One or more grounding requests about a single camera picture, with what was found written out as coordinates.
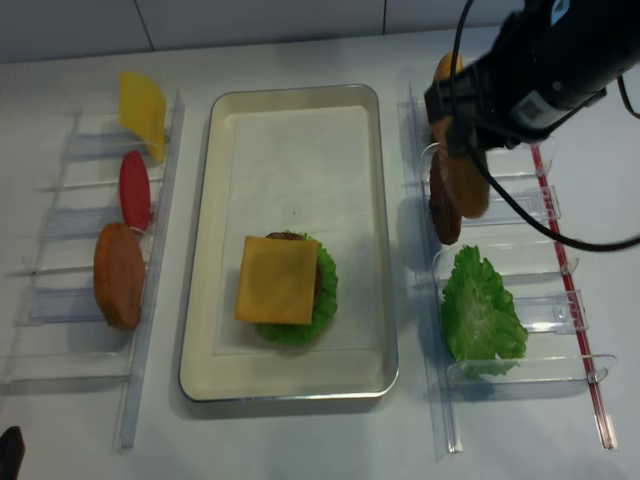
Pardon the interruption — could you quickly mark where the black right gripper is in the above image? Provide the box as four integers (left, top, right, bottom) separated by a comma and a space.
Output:
424, 64, 505, 154

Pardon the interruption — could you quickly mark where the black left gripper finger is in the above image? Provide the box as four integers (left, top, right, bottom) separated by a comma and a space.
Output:
0, 426, 25, 480

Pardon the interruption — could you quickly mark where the sesame top bun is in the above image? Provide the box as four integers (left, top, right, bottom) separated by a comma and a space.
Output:
431, 116, 490, 219

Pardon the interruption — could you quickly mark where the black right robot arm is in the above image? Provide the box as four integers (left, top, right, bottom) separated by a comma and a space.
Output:
424, 1, 639, 154

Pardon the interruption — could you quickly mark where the brown meat patty in rack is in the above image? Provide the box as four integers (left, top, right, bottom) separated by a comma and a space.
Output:
429, 153, 462, 245

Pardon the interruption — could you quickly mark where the green lettuce leaf in rack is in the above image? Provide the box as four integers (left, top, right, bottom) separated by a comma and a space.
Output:
440, 246, 528, 379

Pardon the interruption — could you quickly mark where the brown meat patty in burger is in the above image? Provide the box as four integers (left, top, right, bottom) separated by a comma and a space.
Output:
267, 231, 322, 302

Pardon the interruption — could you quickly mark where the yellow cheese slice on burger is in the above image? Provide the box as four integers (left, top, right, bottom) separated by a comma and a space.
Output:
235, 236, 317, 325

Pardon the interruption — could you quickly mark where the red tomato slice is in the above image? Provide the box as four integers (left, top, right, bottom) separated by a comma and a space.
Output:
118, 150, 151, 232

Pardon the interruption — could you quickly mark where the green lettuce leaf in burger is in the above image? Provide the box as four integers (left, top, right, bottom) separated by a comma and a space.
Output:
254, 233, 339, 347

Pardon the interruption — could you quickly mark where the yellow cheese slice in rack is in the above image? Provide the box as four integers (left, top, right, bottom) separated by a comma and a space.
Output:
118, 71, 167, 163

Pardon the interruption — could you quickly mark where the small bun in rack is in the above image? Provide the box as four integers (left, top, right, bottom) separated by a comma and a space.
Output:
433, 51, 463, 82

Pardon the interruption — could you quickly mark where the clear acrylic left food rack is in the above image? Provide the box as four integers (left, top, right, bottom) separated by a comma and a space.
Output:
1, 90, 185, 451

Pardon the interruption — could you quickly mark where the clear acrylic food rack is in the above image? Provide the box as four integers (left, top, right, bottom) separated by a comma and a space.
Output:
1, 90, 185, 451
400, 84, 618, 455

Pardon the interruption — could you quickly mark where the clear acrylic right food rack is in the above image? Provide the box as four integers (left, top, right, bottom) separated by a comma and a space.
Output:
400, 84, 618, 455

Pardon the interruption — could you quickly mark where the white tray liner paper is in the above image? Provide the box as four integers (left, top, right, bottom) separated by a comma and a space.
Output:
214, 106, 384, 354

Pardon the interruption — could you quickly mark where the flat bottom bun slice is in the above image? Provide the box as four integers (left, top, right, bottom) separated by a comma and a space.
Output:
93, 223, 145, 330

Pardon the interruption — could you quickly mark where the white metal serving tray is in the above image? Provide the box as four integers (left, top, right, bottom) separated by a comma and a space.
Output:
179, 85, 398, 402

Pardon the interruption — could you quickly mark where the black cable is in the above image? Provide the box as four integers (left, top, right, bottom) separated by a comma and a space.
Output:
447, 0, 640, 252

